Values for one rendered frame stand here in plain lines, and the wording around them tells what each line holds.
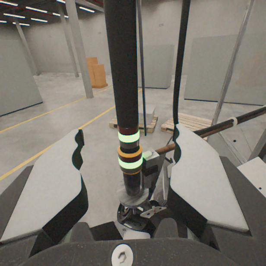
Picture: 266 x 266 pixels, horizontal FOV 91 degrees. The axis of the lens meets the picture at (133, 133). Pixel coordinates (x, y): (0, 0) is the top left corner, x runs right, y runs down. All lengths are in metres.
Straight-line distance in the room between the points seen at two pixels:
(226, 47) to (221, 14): 6.89
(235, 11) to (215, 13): 1.10
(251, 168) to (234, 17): 11.97
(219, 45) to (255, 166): 5.12
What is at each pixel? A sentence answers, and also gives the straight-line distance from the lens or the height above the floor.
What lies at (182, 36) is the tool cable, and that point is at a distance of 0.23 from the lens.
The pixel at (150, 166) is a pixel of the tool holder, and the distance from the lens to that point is 0.27.
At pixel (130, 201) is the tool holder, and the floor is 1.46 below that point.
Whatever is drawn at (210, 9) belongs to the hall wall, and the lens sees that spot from 12.44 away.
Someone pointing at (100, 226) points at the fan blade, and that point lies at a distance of 0.75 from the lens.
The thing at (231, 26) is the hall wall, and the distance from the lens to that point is 12.37.
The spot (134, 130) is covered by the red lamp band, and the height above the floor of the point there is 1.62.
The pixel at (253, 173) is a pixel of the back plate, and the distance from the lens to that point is 0.66.
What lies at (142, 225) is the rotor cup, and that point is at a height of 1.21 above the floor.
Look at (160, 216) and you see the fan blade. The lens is 0.46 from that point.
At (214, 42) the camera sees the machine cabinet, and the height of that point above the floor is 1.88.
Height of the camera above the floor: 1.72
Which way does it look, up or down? 31 degrees down
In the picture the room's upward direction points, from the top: 3 degrees counter-clockwise
